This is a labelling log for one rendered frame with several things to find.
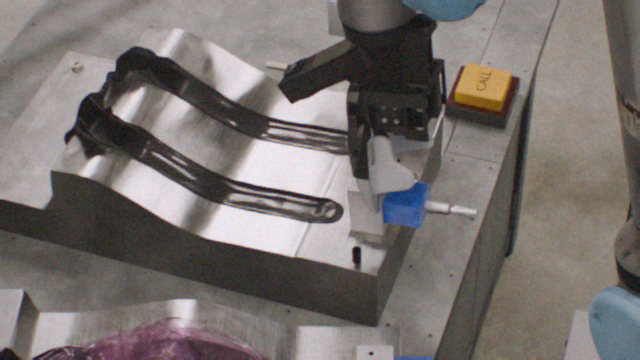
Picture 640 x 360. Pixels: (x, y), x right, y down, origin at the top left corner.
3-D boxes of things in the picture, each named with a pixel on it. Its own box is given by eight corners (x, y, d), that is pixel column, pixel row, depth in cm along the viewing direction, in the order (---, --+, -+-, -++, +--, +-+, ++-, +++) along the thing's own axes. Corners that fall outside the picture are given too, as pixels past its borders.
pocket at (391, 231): (403, 233, 137) (403, 210, 134) (388, 268, 133) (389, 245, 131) (363, 223, 138) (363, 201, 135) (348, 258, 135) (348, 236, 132)
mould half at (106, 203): (441, 165, 151) (445, 82, 142) (376, 328, 134) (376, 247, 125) (75, 85, 164) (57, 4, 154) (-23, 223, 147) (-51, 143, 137)
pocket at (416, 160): (430, 166, 144) (430, 143, 141) (417, 198, 140) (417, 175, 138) (392, 158, 145) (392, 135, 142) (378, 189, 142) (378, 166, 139)
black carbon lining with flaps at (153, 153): (378, 147, 144) (379, 86, 137) (333, 247, 134) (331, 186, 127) (109, 88, 153) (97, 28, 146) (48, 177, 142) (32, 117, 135)
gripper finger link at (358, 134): (363, 185, 122) (361, 100, 118) (348, 183, 122) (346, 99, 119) (378, 167, 126) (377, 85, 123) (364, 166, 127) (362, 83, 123)
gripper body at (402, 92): (427, 150, 120) (418, 41, 113) (343, 140, 122) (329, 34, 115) (448, 107, 125) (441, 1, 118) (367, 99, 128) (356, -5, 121)
